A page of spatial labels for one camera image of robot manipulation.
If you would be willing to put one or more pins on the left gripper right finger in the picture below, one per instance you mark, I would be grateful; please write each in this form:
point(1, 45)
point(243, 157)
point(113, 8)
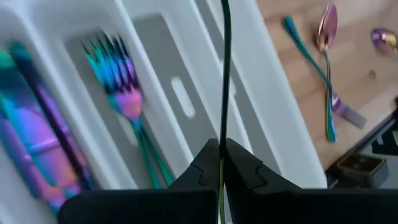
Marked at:
point(295, 207)

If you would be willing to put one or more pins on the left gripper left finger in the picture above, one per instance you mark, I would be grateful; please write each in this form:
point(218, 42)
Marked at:
point(140, 207)

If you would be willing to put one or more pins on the iridescent rainbow fork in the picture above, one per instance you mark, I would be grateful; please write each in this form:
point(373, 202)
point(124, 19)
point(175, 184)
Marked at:
point(102, 73)
point(348, 112)
point(129, 102)
point(226, 77)

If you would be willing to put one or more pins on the white plastic cutlery tray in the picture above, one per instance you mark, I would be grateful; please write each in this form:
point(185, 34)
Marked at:
point(192, 37)

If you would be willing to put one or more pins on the iridescent rainbow spoon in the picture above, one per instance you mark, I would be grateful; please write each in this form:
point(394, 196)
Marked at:
point(328, 26)
point(384, 40)

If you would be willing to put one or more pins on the black table-level camera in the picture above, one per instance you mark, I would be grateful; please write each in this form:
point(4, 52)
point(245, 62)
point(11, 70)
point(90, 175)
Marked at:
point(362, 166)

